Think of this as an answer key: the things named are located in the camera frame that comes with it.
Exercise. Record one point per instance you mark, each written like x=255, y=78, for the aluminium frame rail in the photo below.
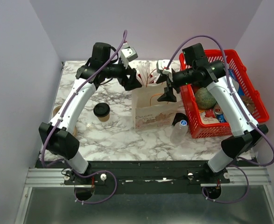
x=52, y=177

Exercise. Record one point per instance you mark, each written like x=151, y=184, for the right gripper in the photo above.
x=167, y=96

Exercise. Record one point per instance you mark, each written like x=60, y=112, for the stack of black lids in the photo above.
x=178, y=117

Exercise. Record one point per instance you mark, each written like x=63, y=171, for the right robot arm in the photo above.
x=215, y=77

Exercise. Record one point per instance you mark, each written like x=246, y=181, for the red plastic basket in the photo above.
x=241, y=83

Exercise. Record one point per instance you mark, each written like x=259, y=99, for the brown paper coffee cup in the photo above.
x=104, y=118

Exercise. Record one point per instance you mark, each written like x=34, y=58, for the clear plastic water bottle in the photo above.
x=179, y=131

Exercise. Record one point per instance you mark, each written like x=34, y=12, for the paper takeout bag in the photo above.
x=147, y=112

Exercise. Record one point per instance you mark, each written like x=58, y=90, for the cardboard cup carrier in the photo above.
x=56, y=110

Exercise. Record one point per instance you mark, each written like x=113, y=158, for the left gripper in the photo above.
x=132, y=83

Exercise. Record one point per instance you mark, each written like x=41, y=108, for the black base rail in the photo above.
x=147, y=177

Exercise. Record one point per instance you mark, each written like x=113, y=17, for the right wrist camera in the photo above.
x=163, y=67

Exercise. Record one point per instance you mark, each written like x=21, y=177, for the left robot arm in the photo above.
x=106, y=62

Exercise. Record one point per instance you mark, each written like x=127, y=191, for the black coffee cup lid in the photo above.
x=101, y=110

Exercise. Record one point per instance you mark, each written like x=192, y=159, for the green melon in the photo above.
x=204, y=99

